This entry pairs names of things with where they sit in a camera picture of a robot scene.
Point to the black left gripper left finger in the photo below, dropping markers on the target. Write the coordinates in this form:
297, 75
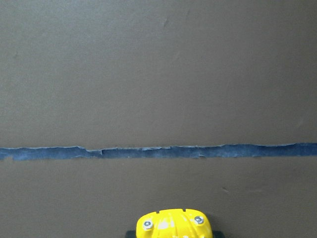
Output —
130, 234

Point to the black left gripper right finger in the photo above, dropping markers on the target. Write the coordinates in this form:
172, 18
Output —
218, 234

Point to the yellow beetle toy car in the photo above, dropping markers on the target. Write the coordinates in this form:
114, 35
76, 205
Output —
174, 223

